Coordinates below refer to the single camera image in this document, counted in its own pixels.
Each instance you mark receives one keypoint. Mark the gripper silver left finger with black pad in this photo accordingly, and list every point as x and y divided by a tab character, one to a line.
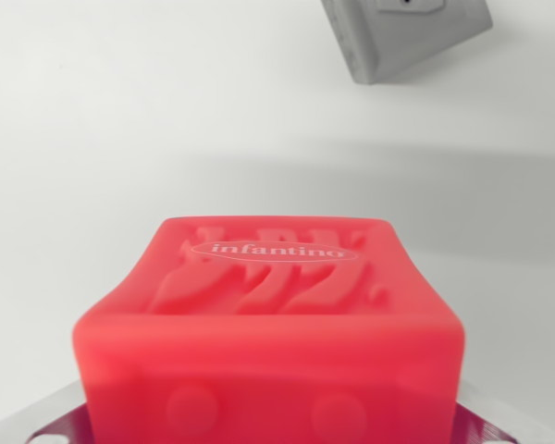
51	421

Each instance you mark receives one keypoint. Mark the red infantino rubber cube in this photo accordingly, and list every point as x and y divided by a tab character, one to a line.
268	342

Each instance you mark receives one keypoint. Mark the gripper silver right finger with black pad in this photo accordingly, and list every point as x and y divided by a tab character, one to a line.
485	425

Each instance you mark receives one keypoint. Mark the grey rubber cube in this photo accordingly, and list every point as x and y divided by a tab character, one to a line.
398	41

